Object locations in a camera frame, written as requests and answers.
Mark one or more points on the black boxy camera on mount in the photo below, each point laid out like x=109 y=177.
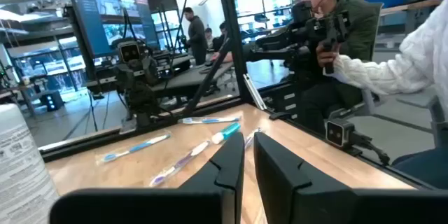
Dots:
x=336 y=133

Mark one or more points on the teal mouthwash bottle white cap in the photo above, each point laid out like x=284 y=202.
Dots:
x=229 y=131

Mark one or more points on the person's hand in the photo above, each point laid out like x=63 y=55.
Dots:
x=327 y=56

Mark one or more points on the person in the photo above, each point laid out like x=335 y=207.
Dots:
x=357 y=31
x=413 y=56
x=196 y=38
x=209 y=38
x=221 y=36

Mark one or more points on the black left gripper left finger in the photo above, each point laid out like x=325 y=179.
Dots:
x=210 y=199

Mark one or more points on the large computer monitor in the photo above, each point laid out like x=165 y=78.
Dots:
x=105 y=14

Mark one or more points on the dark grey desk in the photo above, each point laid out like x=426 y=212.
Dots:
x=189 y=77

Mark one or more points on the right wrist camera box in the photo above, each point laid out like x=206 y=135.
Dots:
x=129 y=52

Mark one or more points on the black box with blue lights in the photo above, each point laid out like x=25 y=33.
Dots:
x=52 y=101

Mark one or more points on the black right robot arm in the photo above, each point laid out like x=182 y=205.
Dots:
x=140 y=105

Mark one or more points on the black drawer unit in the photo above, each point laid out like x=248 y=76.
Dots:
x=287 y=99

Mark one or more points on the silver aluminium bar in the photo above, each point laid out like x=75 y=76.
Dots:
x=255 y=92

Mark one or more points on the white wipes canister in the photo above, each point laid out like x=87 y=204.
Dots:
x=21 y=168

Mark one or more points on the purple toothbrush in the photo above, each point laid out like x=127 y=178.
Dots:
x=250 y=139
x=182 y=161

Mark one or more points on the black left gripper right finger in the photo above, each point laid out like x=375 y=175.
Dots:
x=297 y=199

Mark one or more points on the blue toothbrush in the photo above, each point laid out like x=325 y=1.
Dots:
x=140 y=145
x=210 y=120

